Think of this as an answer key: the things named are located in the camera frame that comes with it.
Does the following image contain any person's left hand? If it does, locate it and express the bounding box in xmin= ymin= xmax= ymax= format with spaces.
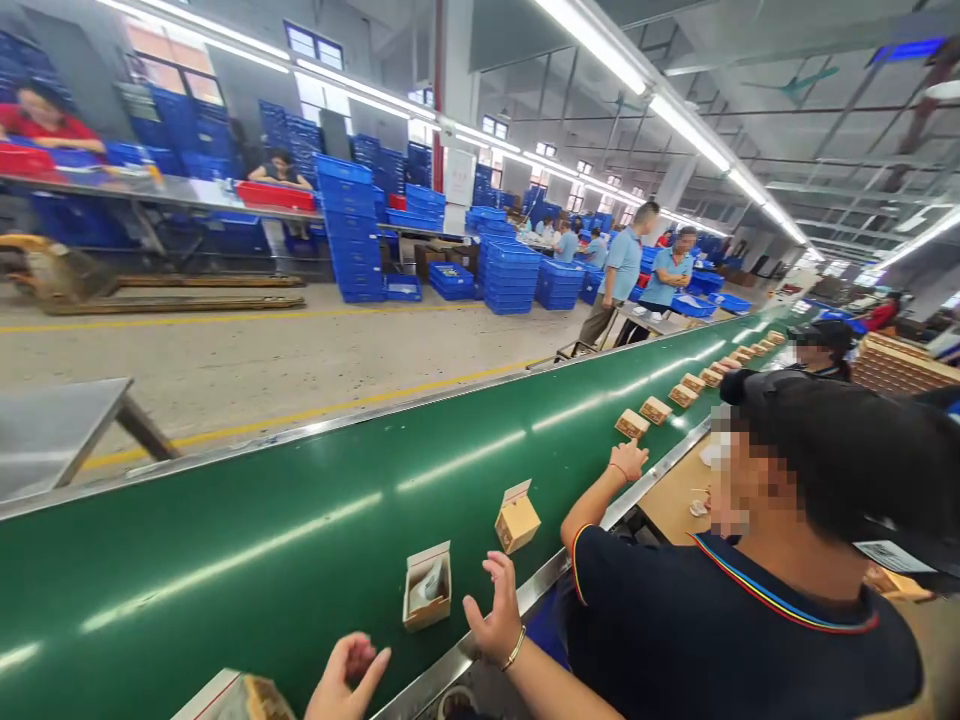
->
xmin=303 ymin=632 xmax=392 ymax=720

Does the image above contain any person's right hand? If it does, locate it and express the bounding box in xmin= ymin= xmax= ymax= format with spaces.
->
xmin=462 ymin=551 xmax=526 ymax=669

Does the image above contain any open small cardboard box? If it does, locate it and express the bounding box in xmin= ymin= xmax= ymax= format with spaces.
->
xmin=494 ymin=479 xmax=543 ymax=556
xmin=170 ymin=668 xmax=298 ymax=720
xmin=402 ymin=540 xmax=454 ymax=634

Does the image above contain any green conveyor belt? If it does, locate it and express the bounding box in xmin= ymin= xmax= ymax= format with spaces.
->
xmin=0 ymin=299 xmax=811 ymax=720

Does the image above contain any brown work table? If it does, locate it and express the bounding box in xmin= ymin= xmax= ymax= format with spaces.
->
xmin=635 ymin=433 xmax=723 ymax=547

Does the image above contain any row of closed cardboard cartons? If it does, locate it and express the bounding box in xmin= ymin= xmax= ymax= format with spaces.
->
xmin=614 ymin=329 xmax=788 ymax=442

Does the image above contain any small metal table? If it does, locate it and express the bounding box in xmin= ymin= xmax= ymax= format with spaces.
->
xmin=0 ymin=376 xmax=183 ymax=505

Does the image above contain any tall stack of blue crates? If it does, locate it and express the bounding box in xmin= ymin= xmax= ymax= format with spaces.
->
xmin=314 ymin=152 xmax=387 ymax=305

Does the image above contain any stack of cardboard trays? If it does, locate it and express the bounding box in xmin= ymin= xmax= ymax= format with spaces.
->
xmin=850 ymin=332 xmax=960 ymax=399

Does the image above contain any red plastic crate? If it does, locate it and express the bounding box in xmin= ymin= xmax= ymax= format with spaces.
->
xmin=0 ymin=141 xmax=48 ymax=178
xmin=235 ymin=179 xmax=318 ymax=214

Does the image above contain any yellow pallet jack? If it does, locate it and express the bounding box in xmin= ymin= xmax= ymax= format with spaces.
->
xmin=0 ymin=233 xmax=308 ymax=317

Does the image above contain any long metal workbench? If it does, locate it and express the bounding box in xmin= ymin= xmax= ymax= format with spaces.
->
xmin=0 ymin=170 xmax=325 ymax=275

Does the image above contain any long ceiling light strip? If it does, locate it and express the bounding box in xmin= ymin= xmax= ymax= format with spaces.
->
xmin=530 ymin=0 xmax=828 ymax=262
xmin=95 ymin=0 xmax=725 ymax=235

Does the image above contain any ceiling fan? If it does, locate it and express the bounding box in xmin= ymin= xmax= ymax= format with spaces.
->
xmin=740 ymin=64 xmax=842 ymax=104

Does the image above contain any wall of blue crates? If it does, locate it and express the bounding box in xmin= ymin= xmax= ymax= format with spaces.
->
xmin=104 ymin=80 xmax=250 ymax=183

